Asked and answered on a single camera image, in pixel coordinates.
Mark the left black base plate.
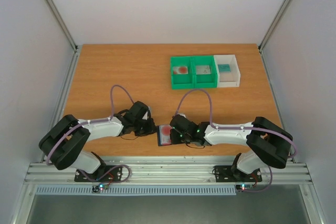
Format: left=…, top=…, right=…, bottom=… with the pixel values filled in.
left=74, top=165, right=132, bottom=183

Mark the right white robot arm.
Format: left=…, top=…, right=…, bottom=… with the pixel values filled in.
left=170, top=114, right=292, bottom=182

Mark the teal card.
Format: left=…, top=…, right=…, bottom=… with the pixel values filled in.
left=217, top=64, right=231, bottom=73

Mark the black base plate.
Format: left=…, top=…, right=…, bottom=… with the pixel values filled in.
left=212, top=165, right=262, bottom=183
left=74, top=165, right=132, bottom=183

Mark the circuit board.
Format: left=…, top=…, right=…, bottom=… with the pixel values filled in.
left=236, top=184, right=256, bottom=192
left=91, top=184, right=109, bottom=194

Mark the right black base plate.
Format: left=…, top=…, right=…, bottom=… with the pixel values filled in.
left=212, top=165, right=262, bottom=183

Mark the left circuit board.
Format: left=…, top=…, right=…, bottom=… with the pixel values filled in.
left=91, top=184, right=109, bottom=194

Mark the middle green bin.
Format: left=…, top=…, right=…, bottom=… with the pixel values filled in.
left=192, top=55, right=218, bottom=88

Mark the right circuit board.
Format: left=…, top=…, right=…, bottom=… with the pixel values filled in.
left=236, top=184, right=256, bottom=192

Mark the purple cable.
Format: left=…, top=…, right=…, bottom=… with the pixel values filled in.
left=175, top=89, right=299, bottom=159
left=45, top=84, right=136, bottom=166

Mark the aluminium front rail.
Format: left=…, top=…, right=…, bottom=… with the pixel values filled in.
left=24, top=156, right=312, bottom=185

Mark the green bin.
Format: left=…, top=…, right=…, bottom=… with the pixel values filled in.
left=170, top=56, right=194, bottom=90
left=192, top=55, right=218, bottom=88

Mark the white bin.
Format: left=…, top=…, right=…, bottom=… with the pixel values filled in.
left=214, top=55, right=241, bottom=88

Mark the grey card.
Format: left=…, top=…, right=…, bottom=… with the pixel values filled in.
left=196, top=65, right=211, bottom=75

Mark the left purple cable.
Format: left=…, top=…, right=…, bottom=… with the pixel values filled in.
left=45, top=84, right=136, bottom=166

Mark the right aluminium frame post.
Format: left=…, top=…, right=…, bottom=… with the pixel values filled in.
left=258, top=0, right=293, bottom=54

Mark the dark blue card holder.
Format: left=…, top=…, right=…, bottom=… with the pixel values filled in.
left=156, top=124, right=179, bottom=147

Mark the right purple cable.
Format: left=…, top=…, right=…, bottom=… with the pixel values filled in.
left=175, top=89, right=299, bottom=159

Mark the left aluminium frame post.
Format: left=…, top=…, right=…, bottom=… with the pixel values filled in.
left=45, top=0, right=78, bottom=52

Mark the grey slotted cable duct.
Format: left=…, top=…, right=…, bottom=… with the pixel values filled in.
left=35, top=185, right=236, bottom=196

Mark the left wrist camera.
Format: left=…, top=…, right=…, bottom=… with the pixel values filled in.
left=143, top=106, right=151, bottom=120

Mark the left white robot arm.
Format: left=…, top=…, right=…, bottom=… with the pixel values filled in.
left=38, top=101, right=157, bottom=181

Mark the aluminium frame post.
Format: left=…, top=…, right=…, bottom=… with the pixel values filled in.
left=45, top=0, right=78, bottom=52
left=258, top=0, right=293, bottom=54

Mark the red patterned card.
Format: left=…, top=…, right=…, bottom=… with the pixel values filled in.
left=172, top=66, right=188, bottom=75

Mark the left green bin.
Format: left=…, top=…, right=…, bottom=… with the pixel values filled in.
left=170, top=56, right=194, bottom=90

